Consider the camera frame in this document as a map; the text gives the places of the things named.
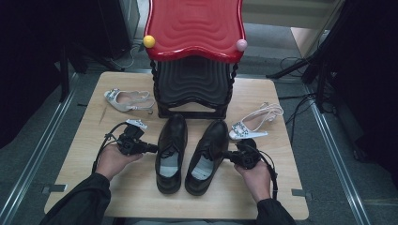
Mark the white buckled high-heel shoe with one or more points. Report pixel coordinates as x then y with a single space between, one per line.
117 101
239 131

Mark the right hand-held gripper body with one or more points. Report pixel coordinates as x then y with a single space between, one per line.
247 156

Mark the person's left hand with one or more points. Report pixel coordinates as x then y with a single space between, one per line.
111 162

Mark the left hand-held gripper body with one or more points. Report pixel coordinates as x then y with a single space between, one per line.
130 143

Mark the dark curtain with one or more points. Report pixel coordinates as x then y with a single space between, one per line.
369 78
31 62

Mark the black tripod stand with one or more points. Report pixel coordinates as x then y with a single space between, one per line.
292 67

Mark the black leather shoe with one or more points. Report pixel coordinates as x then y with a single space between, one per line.
216 137
173 131

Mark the light wooden board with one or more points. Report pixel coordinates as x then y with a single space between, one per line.
305 39

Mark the metal floor rail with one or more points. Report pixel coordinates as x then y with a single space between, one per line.
43 146
339 156

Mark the person's right hand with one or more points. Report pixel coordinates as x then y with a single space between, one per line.
256 182

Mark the grey floor bracket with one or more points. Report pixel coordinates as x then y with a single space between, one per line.
302 193
54 188

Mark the red and black shoe rack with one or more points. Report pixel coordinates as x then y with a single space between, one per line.
194 28

